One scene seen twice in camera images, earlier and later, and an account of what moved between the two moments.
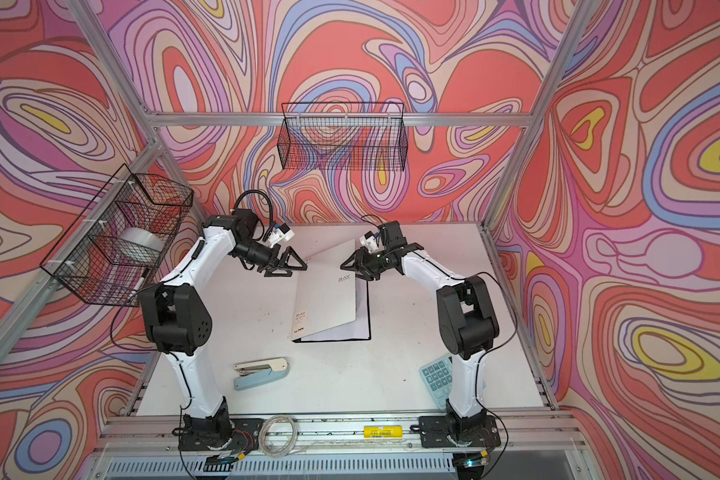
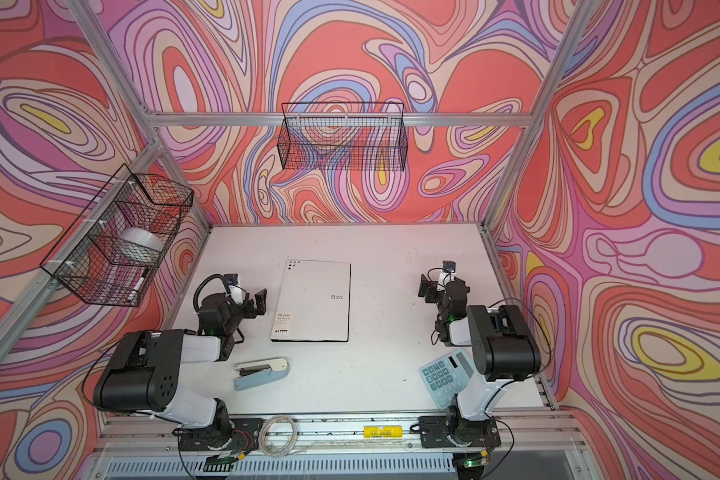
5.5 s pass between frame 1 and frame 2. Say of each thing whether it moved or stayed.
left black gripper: moved
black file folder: moved
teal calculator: stayed
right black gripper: moved
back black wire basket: stayed
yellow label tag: stayed
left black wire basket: stayed
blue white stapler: stayed
